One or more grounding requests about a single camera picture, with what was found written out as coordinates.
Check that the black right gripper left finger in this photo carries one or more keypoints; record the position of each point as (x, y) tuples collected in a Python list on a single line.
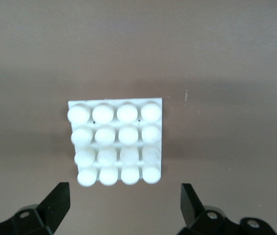
[(56, 208)]

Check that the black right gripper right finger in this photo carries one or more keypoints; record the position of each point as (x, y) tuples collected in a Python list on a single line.
[(191, 208)]

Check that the white studded base plate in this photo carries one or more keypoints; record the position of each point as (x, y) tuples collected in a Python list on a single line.
[(115, 137)]

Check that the brown table cover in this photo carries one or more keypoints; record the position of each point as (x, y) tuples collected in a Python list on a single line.
[(138, 49)]

